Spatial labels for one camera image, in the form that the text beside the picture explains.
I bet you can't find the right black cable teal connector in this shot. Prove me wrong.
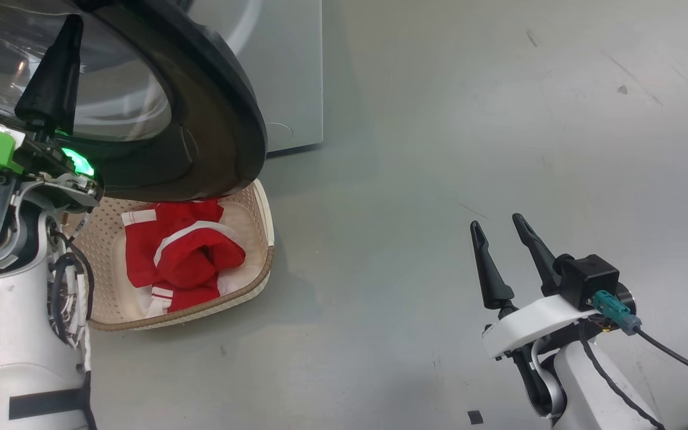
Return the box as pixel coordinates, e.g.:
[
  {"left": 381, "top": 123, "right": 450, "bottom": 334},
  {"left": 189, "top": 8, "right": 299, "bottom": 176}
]
[{"left": 593, "top": 290, "right": 688, "bottom": 383}]

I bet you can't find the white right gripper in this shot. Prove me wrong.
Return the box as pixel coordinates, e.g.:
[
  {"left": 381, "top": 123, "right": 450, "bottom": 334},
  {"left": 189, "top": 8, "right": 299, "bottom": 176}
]
[{"left": 470, "top": 213, "right": 604, "bottom": 362}]

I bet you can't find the white washing machine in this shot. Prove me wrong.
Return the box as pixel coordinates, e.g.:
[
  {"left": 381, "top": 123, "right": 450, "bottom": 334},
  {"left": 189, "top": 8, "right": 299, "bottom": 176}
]
[{"left": 186, "top": 0, "right": 324, "bottom": 155}]

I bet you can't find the beige perforated laundry basket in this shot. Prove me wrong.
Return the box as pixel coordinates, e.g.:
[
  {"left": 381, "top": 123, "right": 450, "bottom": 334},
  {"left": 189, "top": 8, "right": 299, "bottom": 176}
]
[{"left": 63, "top": 178, "right": 276, "bottom": 332}]

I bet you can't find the black rimmed washing machine door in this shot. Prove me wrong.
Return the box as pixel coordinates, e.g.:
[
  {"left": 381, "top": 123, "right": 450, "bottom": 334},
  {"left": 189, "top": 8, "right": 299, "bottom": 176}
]
[{"left": 0, "top": 0, "right": 269, "bottom": 202}]

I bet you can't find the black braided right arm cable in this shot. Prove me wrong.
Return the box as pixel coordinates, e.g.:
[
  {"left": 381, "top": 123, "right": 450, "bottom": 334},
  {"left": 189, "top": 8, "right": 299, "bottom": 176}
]
[{"left": 577, "top": 322, "right": 667, "bottom": 430}]

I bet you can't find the left arm wire bundle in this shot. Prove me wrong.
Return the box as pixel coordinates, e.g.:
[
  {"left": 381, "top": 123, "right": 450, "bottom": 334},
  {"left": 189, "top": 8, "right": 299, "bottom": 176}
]
[{"left": 48, "top": 215, "right": 95, "bottom": 374}]

